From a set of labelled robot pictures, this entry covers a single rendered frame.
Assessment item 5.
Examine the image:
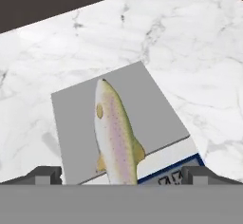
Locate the green and white fish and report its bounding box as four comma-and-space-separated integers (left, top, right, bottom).
93, 78, 147, 186

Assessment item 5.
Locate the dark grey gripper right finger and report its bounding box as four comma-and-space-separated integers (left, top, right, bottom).
180, 165, 243, 186

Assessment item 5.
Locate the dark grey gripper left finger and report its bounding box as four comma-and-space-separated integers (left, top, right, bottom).
0, 165, 64, 186

